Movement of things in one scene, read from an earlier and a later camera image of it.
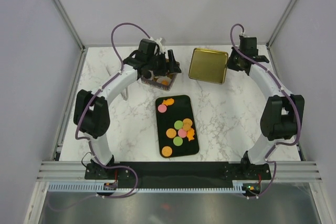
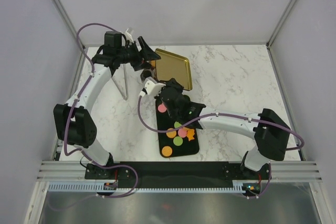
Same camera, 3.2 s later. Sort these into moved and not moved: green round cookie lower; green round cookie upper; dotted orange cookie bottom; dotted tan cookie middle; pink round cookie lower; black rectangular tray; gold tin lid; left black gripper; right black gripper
Moved: right black gripper; gold tin lid; left black gripper
Not moved: dotted orange cookie bottom; green round cookie lower; green round cookie upper; dotted tan cookie middle; black rectangular tray; pink round cookie lower
